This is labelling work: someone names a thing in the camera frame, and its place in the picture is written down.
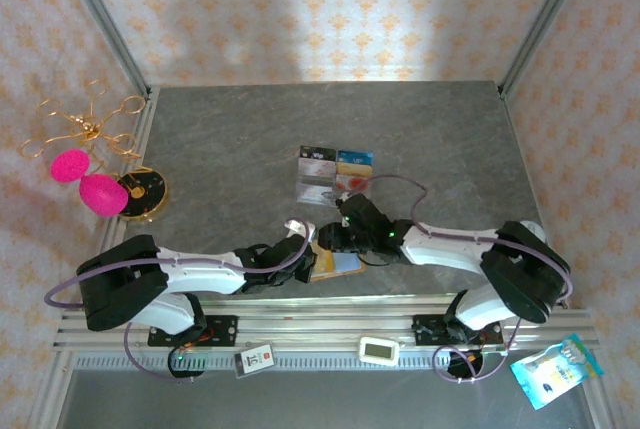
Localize black round cable grommet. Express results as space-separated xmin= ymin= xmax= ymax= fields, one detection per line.
xmin=446 ymin=350 xmax=485 ymax=383
xmin=167 ymin=347 xmax=207 ymax=381

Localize red flower card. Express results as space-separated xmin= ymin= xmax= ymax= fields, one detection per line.
xmin=336 ymin=173 xmax=372 ymax=193

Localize patterned backdrop cloth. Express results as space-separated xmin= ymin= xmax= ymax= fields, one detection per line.
xmin=0 ymin=0 xmax=640 ymax=429

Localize aluminium frame post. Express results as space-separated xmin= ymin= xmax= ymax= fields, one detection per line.
xmin=52 ymin=0 xmax=151 ymax=98
xmin=498 ymin=0 xmax=594 ymax=98

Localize blue VIP card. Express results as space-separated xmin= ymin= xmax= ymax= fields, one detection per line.
xmin=337 ymin=148 xmax=375 ymax=164

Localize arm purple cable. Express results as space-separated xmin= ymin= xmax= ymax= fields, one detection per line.
xmin=344 ymin=173 xmax=574 ymax=384
xmin=44 ymin=218 xmax=314 ymax=385

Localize blue toothbrush package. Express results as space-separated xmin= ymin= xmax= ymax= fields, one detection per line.
xmin=509 ymin=332 xmax=605 ymax=411

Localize white pink card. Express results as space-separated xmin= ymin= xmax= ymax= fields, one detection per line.
xmin=298 ymin=158 xmax=336 ymax=176

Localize pink oval sponge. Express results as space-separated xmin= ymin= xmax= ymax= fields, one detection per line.
xmin=78 ymin=173 xmax=130 ymax=219

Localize white number label card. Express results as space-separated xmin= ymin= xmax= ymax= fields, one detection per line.
xmin=234 ymin=343 xmax=275 ymax=379

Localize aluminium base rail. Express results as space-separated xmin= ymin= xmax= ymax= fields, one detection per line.
xmin=52 ymin=293 xmax=601 ymax=353

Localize grey metal shelf panel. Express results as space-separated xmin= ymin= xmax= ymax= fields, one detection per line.
xmin=54 ymin=367 xmax=601 ymax=429

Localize clear acrylic card stand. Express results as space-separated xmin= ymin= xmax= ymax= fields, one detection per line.
xmin=296 ymin=145 xmax=375 ymax=208

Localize aluminium table side rail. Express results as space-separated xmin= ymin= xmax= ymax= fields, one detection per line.
xmin=497 ymin=86 xmax=571 ymax=308
xmin=79 ymin=87 xmax=161 ymax=310

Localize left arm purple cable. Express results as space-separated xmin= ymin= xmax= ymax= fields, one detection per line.
xmin=44 ymin=218 xmax=314 ymax=385

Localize gold wire ornament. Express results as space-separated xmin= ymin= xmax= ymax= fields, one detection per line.
xmin=18 ymin=78 xmax=149 ymax=170

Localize black gold round plate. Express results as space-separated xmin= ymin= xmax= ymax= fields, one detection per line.
xmin=117 ymin=166 xmax=170 ymax=224

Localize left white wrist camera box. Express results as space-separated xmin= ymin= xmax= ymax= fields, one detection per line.
xmin=285 ymin=218 xmax=317 ymax=245

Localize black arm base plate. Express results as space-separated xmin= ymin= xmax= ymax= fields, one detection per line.
xmin=412 ymin=313 xmax=505 ymax=351
xmin=148 ymin=315 xmax=240 ymax=349

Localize pink round sponge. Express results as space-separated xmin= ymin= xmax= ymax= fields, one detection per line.
xmin=49 ymin=148 xmax=93 ymax=185

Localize tan gold card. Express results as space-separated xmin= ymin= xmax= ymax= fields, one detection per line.
xmin=312 ymin=250 xmax=335 ymax=279

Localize white digital timer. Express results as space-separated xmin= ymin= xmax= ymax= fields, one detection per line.
xmin=357 ymin=336 xmax=401 ymax=364

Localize black VIP card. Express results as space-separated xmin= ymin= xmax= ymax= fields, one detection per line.
xmin=299 ymin=145 xmax=337 ymax=161

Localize grey white card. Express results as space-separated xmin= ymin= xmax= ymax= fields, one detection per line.
xmin=297 ymin=186 xmax=335 ymax=205

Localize orange leather card holder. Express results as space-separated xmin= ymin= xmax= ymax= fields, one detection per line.
xmin=308 ymin=247 xmax=367 ymax=283

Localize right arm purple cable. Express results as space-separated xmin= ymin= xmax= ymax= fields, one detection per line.
xmin=344 ymin=173 xmax=574 ymax=384

